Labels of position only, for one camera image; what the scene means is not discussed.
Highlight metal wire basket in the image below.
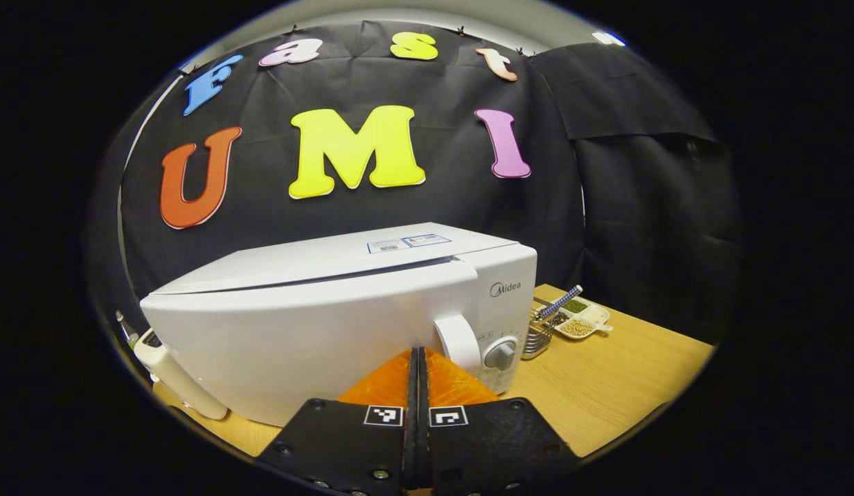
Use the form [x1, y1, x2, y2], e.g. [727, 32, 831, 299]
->
[522, 307, 558, 360]

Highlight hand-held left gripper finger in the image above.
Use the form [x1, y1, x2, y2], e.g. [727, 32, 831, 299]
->
[417, 347, 580, 496]
[256, 347, 418, 496]

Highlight white toaster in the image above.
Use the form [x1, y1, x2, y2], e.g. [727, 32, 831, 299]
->
[134, 327, 229, 421]

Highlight white microwave oven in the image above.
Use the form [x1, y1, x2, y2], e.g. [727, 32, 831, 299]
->
[139, 222, 538, 426]

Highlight black backdrop cloth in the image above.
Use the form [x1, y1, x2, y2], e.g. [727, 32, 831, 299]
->
[85, 19, 741, 345]

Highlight striped handle utensil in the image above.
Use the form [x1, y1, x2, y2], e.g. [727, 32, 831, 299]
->
[535, 285, 584, 322]

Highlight green label drink bottle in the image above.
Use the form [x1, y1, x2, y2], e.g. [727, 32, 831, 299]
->
[115, 310, 140, 349]

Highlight white divided dish of beans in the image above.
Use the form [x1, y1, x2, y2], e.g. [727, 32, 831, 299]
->
[547, 296, 614, 340]

